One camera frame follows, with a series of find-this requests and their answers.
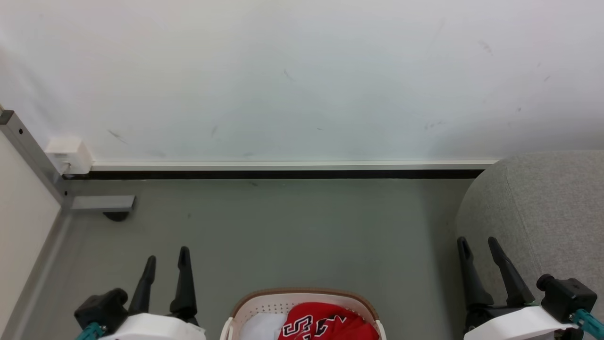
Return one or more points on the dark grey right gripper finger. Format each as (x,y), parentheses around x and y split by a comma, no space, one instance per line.
(512,278)
(472,278)

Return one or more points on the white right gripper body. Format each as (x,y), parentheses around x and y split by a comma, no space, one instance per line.
(514,326)

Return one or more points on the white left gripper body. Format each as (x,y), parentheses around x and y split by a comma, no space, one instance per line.
(153,328)

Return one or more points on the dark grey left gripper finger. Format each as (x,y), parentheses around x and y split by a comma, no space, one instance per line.
(145,288)
(184,283)

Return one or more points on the red basketball jersey black print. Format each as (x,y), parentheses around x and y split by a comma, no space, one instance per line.
(330,321)

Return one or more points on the white perforated laundry basket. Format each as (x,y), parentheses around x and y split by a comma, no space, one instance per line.
(264,302)

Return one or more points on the white clothing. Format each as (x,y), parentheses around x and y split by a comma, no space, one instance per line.
(262,328)

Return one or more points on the black round partition foot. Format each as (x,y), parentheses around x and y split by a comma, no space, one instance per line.
(116,216)

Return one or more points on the grey fabric sofa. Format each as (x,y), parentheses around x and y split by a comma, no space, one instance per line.
(542,203)

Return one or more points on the grey metal foot bar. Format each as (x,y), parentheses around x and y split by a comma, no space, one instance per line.
(101,203)

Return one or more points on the beige partition panel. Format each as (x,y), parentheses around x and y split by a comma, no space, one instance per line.
(21,226)

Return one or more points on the black baseboard strip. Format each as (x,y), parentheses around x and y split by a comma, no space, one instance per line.
(283,174)

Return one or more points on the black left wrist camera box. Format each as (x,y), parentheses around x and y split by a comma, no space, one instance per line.
(101,306)

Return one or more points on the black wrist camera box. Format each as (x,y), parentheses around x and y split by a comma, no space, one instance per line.
(101,306)
(566,295)

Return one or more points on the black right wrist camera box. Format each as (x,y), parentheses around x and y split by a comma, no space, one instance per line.
(566,295)

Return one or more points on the white wall junction box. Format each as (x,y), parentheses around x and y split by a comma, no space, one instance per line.
(71,153)

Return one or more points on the grey metal partition post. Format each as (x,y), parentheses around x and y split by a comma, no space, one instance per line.
(28,146)

